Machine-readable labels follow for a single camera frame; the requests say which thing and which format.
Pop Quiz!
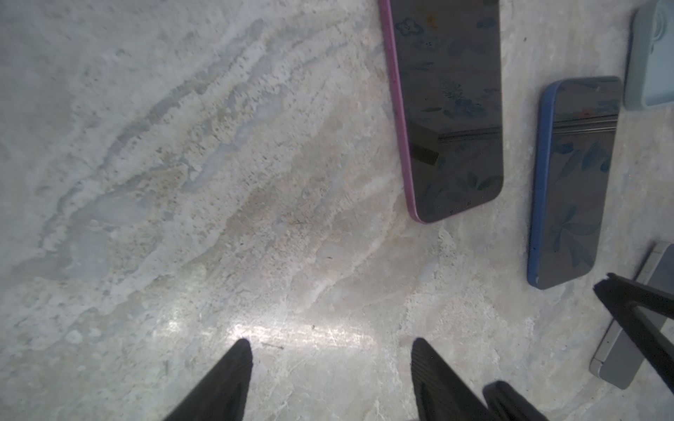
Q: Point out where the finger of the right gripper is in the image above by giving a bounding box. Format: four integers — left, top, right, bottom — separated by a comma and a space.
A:
483, 381, 548, 421
593, 273, 673, 391

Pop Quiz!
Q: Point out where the grey-edged black phone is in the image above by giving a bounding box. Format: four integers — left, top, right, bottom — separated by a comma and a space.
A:
589, 241, 673, 389

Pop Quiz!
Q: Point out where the blue-edged black phone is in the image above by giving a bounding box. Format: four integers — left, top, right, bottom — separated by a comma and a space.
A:
527, 75, 623, 289

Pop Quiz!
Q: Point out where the light blue phone case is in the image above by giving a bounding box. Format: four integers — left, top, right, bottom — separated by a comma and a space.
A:
624, 1, 673, 111

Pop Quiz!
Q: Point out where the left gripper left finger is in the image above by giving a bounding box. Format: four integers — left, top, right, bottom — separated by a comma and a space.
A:
165, 339, 253, 421

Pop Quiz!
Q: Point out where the purple-edged black phone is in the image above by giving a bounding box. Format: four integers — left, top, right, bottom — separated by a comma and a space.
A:
379, 0, 505, 224

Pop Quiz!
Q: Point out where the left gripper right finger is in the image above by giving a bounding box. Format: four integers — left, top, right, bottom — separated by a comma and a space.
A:
411, 338, 495, 421

